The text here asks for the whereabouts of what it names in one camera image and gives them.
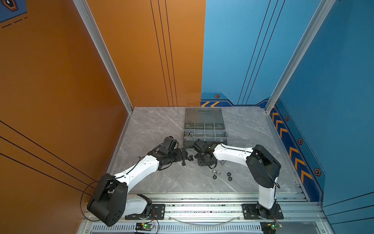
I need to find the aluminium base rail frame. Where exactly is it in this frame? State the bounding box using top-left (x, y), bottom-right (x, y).
top-left (76, 192), bottom-right (334, 234)

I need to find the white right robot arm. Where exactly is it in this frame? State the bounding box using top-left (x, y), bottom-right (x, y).
top-left (193, 139), bottom-right (281, 211)

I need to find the green circuit board left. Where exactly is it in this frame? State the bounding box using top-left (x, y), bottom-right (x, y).
top-left (134, 222), bottom-right (155, 234)

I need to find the grey plastic organizer box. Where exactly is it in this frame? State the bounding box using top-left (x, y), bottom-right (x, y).
top-left (184, 107), bottom-right (228, 148)

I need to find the aluminium corner post left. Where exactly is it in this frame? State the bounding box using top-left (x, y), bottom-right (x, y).
top-left (73, 0), bottom-right (133, 114)

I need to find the green circuit board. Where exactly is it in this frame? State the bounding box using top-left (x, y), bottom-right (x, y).
top-left (260, 223), bottom-right (283, 234)
top-left (134, 222), bottom-right (155, 234)

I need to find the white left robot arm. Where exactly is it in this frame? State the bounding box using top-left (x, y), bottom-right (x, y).
top-left (87, 136), bottom-right (188, 227)

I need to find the aluminium corner post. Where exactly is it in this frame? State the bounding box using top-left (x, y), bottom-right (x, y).
top-left (265, 0), bottom-right (336, 114)
top-left (73, 0), bottom-right (133, 114)

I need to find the green circuit board right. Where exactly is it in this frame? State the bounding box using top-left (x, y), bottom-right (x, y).
top-left (260, 223), bottom-right (283, 234)

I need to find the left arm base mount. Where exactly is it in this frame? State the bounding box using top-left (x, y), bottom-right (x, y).
top-left (123, 194), bottom-right (166, 220)

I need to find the aluminium corner post right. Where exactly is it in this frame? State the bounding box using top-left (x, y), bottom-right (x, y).
top-left (265, 0), bottom-right (336, 114)

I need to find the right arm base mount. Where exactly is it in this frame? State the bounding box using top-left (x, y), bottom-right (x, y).
top-left (242, 202), bottom-right (284, 220)

